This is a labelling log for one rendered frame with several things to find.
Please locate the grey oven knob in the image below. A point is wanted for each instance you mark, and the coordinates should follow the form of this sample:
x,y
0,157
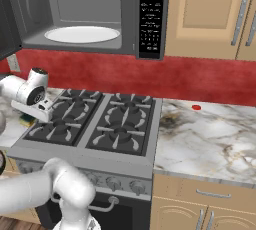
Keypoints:
x,y
94,178
113,183
137,187

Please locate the dark grey microwave oven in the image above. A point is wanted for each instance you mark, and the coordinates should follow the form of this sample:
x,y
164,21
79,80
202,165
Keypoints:
x,y
86,10

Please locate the beige wall cupboard door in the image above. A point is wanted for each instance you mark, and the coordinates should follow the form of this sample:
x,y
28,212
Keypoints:
x,y
203,10
250,52

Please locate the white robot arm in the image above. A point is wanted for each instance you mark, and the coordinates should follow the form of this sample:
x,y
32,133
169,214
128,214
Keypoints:
x,y
23,190

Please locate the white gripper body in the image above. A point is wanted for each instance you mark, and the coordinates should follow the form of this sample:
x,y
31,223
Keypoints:
x,y
32,110

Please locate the yellow green sponge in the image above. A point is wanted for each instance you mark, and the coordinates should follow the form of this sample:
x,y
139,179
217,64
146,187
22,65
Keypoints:
x,y
25,119

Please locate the grey gas hob oven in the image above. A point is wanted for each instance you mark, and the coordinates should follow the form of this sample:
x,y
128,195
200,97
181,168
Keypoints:
x,y
100,130

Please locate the small red round object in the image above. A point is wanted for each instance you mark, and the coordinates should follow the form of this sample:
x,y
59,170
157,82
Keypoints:
x,y
196,107

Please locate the white wall socket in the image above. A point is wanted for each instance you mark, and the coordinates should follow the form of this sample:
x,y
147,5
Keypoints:
x,y
13,63

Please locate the dark grey microwave door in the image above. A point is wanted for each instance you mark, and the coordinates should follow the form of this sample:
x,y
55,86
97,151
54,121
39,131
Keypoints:
x,y
7,14

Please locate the beige drawer front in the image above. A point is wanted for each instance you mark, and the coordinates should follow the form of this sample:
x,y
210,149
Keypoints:
x,y
186,189

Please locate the white microwave turntable plate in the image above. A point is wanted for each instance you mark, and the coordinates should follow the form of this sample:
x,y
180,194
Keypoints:
x,y
82,34

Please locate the beige base cupboard door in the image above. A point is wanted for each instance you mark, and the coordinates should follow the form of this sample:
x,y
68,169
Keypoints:
x,y
233,220
176,215

